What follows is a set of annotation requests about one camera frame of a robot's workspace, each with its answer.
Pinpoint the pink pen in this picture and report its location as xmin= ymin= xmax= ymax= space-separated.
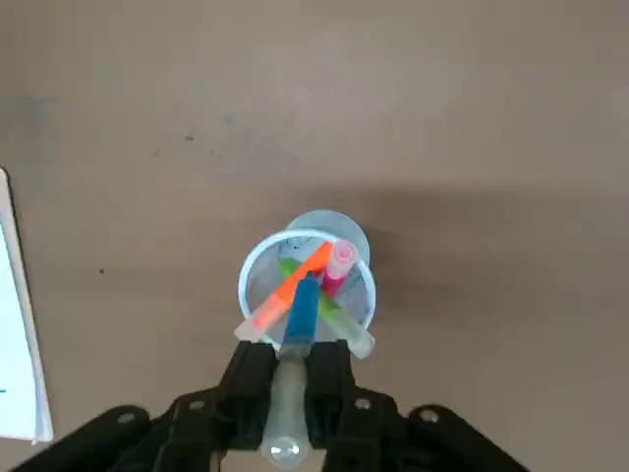
xmin=321 ymin=239 xmax=359 ymax=296

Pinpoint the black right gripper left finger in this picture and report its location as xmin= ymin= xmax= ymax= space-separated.
xmin=0 ymin=340 xmax=277 ymax=472

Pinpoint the green pen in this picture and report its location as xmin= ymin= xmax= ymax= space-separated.
xmin=277 ymin=259 xmax=377 ymax=358

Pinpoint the wooden clipboard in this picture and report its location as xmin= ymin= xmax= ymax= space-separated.
xmin=0 ymin=166 xmax=54 ymax=443

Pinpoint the blue pen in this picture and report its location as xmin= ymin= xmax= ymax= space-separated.
xmin=259 ymin=272 xmax=320 ymax=468

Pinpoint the white paper sheet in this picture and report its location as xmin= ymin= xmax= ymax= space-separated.
xmin=0 ymin=210 xmax=40 ymax=440

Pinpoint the clear plastic cup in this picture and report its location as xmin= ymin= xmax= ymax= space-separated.
xmin=237 ymin=209 xmax=378 ymax=345

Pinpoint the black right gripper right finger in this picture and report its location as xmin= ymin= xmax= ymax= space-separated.
xmin=305 ymin=338 xmax=530 ymax=472

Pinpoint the orange pen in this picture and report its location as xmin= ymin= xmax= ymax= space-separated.
xmin=234 ymin=241 xmax=333 ymax=341

